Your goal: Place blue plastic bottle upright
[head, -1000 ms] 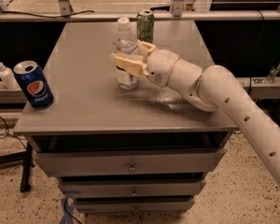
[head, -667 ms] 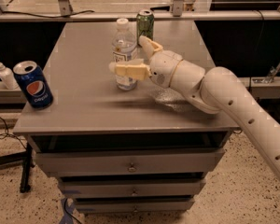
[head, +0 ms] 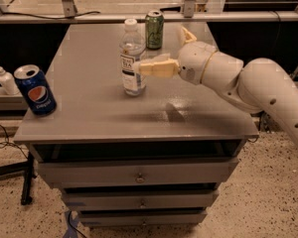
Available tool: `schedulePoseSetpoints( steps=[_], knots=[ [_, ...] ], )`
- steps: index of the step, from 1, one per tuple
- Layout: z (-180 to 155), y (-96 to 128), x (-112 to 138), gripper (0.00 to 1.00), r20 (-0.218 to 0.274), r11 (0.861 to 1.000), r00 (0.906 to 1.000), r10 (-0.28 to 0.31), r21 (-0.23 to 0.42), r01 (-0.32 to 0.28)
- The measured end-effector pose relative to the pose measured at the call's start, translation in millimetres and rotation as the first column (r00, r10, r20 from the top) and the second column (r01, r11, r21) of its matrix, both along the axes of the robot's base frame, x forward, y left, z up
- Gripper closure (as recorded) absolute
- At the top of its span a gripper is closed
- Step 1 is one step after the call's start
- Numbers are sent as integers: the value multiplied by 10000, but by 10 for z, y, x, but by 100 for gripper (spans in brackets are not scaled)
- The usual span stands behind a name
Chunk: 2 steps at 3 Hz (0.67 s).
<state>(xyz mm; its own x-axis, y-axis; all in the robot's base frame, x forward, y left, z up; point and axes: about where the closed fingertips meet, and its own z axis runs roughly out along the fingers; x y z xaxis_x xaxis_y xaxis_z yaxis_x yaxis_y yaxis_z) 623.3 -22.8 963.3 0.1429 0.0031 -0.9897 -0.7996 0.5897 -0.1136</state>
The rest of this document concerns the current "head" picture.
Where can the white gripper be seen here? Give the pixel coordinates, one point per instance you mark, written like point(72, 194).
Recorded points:
point(195, 61)

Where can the clear plastic water bottle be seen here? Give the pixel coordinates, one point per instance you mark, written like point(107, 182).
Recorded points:
point(132, 49)

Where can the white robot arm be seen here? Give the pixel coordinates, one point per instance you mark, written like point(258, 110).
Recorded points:
point(260, 85)

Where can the white pump dispenser bottle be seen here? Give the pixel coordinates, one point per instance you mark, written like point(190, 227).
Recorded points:
point(7, 81)

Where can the green soda can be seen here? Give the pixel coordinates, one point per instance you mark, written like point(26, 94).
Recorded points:
point(154, 23)

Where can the grey drawer cabinet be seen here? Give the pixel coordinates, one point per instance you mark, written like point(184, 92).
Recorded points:
point(96, 121)

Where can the top grey drawer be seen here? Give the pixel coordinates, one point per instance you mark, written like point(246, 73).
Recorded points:
point(124, 173)

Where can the grey drawer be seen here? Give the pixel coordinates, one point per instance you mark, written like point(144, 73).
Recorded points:
point(140, 200)
point(124, 173)
point(142, 218)

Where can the blue pepsi can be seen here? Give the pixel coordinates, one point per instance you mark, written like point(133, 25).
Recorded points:
point(35, 89)

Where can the middle grey drawer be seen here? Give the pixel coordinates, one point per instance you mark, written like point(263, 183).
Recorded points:
point(140, 200)

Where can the black stand leg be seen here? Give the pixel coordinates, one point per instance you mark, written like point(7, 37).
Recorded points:
point(26, 170)

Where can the bottom grey drawer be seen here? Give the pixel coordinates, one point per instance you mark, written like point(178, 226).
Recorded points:
point(142, 218)

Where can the metal frame rail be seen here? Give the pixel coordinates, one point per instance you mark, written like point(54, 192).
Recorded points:
point(118, 10)

